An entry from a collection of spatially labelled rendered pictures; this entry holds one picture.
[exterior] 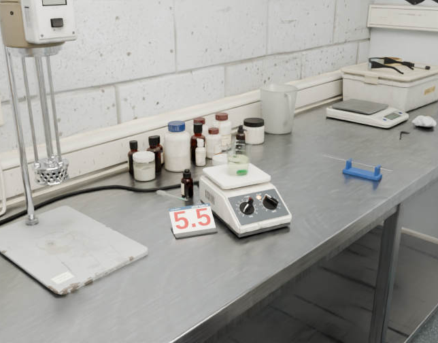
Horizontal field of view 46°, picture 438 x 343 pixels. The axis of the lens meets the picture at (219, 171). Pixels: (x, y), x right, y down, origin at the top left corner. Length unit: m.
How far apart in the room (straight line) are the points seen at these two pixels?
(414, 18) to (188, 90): 1.17
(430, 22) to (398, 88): 0.41
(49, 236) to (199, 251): 0.31
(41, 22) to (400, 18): 1.82
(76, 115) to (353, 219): 0.74
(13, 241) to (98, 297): 0.27
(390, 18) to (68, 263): 1.87
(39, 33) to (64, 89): 0.49
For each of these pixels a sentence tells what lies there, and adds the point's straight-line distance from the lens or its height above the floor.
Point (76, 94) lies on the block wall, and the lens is 1.37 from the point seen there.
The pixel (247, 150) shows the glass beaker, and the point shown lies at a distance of 1.11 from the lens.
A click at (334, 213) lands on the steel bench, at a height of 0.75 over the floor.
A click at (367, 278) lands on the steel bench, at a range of 2.25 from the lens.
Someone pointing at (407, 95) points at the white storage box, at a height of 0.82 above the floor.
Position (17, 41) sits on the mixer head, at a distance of 0.92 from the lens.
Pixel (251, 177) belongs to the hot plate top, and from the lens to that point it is 1.12.
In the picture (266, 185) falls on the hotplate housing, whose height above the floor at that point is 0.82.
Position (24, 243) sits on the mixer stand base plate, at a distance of 1.08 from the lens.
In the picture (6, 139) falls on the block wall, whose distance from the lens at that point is 1.30.
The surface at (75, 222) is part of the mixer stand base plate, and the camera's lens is 1.13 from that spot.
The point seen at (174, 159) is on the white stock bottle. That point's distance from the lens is 1.38.
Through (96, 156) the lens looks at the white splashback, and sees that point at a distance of 1.38.
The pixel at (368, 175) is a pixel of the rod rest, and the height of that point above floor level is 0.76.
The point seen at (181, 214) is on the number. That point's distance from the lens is 1.09.
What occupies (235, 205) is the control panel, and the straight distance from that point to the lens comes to 1.06.
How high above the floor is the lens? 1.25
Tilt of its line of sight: 21 degrees down
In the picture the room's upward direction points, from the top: straight up
